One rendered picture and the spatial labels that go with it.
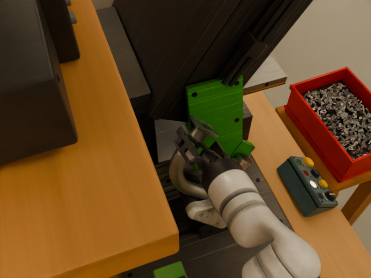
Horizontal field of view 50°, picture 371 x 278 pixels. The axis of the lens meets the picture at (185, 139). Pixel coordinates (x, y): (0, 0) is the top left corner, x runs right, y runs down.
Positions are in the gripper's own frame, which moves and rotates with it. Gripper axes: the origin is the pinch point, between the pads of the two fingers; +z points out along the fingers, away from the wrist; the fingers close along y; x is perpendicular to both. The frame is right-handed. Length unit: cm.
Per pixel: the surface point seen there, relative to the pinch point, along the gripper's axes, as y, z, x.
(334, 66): -160, 132, -39
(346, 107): -57, 23, -22
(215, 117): -2.3, 2.9, -4.5
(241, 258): -26.4, -8.4, 18.8
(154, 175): 29.8, -34.4, -8.5
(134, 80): 12.1, 12.3, -0.4
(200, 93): 4.3, 2.9, -7.2
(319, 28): -162, 168, -55
